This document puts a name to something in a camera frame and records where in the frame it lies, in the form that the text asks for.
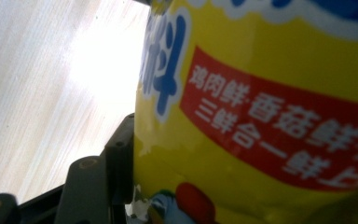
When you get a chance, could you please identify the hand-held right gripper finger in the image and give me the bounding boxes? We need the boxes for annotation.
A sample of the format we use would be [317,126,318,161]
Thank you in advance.
[103,113,135,224]

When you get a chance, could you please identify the yellow seasoning pouch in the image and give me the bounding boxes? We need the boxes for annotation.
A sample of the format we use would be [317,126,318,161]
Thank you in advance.
[125,0,358,224]

